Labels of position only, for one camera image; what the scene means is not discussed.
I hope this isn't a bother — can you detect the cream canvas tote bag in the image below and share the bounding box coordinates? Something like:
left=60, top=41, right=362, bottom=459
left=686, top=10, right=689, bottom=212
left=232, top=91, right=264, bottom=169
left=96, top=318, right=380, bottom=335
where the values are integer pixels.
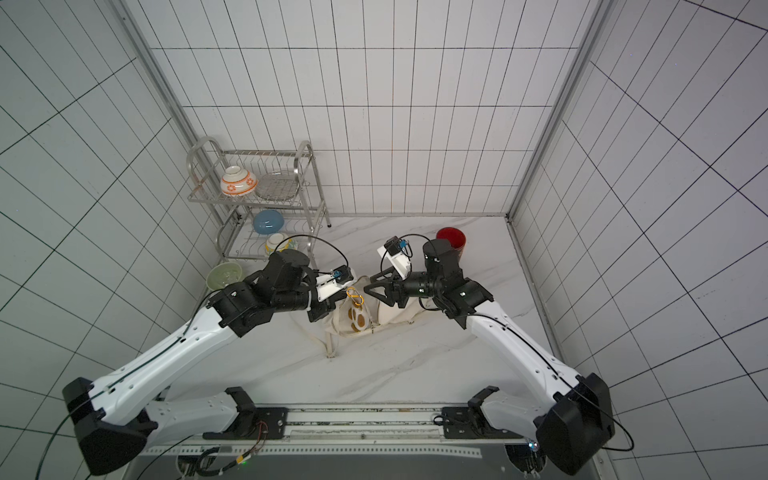
left=291, top=276, right=428, bottom=358

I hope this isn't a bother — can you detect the brown plush keychain decoration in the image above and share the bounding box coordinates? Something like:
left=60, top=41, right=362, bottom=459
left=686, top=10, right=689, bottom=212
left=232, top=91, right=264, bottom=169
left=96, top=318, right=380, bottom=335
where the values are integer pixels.
left=346, top=287, right=371, bottom=332

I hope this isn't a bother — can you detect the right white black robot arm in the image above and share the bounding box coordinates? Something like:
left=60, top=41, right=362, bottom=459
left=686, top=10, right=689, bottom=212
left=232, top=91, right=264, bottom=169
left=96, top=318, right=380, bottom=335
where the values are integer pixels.
left=364, top=237, right=616, bottom=475

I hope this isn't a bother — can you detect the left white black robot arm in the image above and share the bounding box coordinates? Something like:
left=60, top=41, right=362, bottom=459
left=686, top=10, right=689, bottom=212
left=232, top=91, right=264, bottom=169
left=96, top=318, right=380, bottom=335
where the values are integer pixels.
left=62, top=249, right=354, bottom=476

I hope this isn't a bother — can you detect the red black mug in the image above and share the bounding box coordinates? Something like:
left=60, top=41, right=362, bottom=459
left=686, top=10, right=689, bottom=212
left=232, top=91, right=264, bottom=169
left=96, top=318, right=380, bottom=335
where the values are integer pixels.
left=436, top=227, right=467, bottom=250

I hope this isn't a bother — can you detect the yellow teal patterned bowl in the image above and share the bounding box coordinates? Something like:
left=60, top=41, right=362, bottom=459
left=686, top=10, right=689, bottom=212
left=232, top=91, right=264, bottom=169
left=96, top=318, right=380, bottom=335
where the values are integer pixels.
left=264, top=232, right=295, bottom=255

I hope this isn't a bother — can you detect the blue bowl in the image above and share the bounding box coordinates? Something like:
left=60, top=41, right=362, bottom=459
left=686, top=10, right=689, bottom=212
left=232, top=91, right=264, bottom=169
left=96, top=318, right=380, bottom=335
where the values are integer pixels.
left=252, top=209, right=285, bottom=236

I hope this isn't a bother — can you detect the green bowl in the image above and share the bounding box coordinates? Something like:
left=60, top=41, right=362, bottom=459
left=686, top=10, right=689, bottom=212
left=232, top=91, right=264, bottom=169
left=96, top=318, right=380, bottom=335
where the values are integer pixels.
left=206, top=261, right=245, bottom=291

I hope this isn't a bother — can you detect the metal dish rack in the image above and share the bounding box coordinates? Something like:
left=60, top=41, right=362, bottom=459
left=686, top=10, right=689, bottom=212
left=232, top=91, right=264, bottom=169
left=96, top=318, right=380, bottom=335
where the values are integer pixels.
left=186, top=136, right=332, bottom=261

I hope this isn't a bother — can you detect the white orange patterned bowl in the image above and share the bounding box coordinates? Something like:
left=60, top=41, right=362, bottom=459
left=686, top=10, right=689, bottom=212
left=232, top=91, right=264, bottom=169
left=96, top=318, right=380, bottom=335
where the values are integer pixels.
left=220, top=165, right=258, bottom=197

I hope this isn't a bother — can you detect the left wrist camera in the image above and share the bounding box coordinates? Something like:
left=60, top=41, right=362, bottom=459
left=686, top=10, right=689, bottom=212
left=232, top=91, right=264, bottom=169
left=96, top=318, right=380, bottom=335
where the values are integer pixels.
left=316, top=265, right=355, bottom=302

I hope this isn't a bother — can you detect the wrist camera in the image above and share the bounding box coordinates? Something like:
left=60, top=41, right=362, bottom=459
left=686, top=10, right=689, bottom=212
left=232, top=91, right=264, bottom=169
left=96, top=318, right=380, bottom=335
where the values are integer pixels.
left=377, top=236, right=412, bottom=279
left=316, top=265, right=355, bottom=302

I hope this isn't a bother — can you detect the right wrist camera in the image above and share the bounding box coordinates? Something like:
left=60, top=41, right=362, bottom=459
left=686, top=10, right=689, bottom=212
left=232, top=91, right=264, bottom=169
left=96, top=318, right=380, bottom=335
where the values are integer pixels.
left=377, top=236, right=412, bottom=279

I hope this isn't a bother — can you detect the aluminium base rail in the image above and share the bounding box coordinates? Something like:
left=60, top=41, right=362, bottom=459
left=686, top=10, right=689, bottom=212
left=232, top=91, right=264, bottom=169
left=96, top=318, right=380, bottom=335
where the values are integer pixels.
left=122, top=401, right=604, bottom=448

